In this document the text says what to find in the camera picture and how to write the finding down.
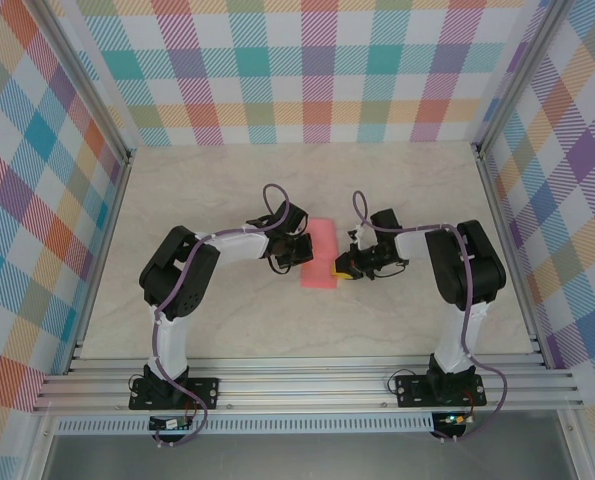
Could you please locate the pink cloth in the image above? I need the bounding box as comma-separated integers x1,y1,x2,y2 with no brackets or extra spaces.
299,217,341,290

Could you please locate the aluminium corner post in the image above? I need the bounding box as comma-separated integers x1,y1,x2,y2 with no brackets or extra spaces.
470,0,574,161
30,0,134,164

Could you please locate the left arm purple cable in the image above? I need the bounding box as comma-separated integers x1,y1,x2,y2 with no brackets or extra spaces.
149,183,292,448

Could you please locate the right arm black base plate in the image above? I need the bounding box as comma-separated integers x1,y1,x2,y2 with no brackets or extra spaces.
395,374,488,409

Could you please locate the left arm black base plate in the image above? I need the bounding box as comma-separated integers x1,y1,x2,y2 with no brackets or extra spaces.
128,377,222,411

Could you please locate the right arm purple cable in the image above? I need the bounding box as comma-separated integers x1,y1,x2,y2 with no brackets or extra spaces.
351,189,509,444

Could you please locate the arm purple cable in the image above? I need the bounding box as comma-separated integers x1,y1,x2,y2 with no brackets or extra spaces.
149,183,292,448
351,189,509,444

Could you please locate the grey metal lower panel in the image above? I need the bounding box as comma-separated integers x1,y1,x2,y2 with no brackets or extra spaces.
41,432,578,480

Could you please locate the aluminium mounting rail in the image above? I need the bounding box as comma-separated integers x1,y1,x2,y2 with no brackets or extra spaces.
31,353,586,415

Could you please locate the slotted grey cable tray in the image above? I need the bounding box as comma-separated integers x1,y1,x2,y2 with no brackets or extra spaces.
55,418,436,435

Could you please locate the aluminium side rail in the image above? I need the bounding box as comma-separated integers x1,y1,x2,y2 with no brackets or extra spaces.
472,144,552,370
65,149,135,375

